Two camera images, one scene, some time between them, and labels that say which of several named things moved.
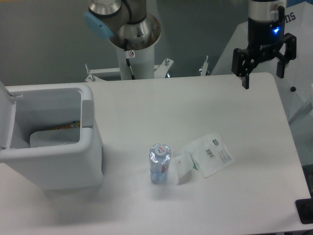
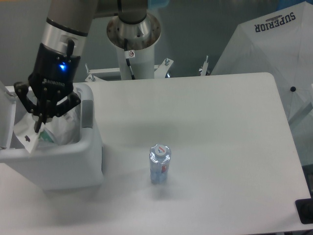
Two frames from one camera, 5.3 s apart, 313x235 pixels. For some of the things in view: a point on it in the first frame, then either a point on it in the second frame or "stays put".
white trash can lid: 8,105 stays put
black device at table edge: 304,208 stays put
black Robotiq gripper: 263,39 to 53,76
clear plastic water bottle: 160,156 stays put
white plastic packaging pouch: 208,154 to 62,130
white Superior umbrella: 296,87 stays put
